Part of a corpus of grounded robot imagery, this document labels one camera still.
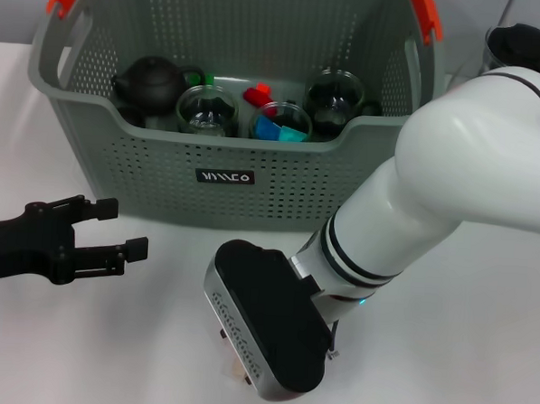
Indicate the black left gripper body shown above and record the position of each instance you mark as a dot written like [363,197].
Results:
[19,243]

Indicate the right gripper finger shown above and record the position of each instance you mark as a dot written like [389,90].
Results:
[222,334]
[245,381]

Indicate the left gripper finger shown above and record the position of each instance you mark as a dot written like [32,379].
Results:
[106,209]
[136,249]

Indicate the clear beige toy brick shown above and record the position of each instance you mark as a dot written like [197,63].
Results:
[234,368]

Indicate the glass teacup with black base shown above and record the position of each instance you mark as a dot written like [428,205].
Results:
[332,101]
[292,117]
[206,117]

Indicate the green toy brick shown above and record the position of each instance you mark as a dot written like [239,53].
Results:
[194,77]

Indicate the blue toy plate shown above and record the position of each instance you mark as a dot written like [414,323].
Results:
[265,128]

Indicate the dark red toy brick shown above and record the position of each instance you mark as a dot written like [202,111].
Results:
[252,99]

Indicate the teal toy plate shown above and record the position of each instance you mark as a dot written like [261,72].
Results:
[294,134]

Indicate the small orange toy brick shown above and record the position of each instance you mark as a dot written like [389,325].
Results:
[263,89]

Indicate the grey perforated storage basket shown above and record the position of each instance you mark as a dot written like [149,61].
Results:
[252,201]

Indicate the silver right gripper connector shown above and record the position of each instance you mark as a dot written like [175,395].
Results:
[333,355]

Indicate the black brand label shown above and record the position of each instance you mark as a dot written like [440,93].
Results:
[224,177]

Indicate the black clay teapot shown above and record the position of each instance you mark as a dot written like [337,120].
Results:
[151,87]

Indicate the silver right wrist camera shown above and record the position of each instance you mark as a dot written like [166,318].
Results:
[268,319]

